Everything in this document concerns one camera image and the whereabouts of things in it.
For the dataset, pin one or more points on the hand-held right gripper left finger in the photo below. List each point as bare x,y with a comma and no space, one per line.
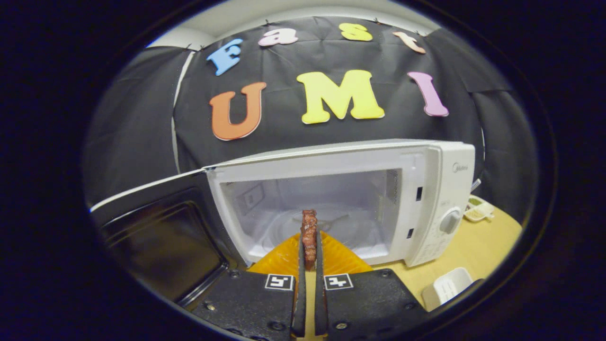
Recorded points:
300,303

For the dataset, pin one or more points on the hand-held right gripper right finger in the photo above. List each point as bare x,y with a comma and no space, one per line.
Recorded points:
319,303

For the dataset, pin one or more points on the white microwave oven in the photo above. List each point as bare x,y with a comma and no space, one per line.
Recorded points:
331,161

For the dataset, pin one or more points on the glass microwave turntable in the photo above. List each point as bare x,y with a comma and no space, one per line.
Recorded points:
360,227

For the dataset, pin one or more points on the small white rectangular tray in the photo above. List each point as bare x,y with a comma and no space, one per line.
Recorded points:
447,286

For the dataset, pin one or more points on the white divided dish with beans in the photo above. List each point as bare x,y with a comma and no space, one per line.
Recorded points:
478,210

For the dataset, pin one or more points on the black backdrop cloth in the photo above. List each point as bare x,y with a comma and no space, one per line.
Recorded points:
142,118

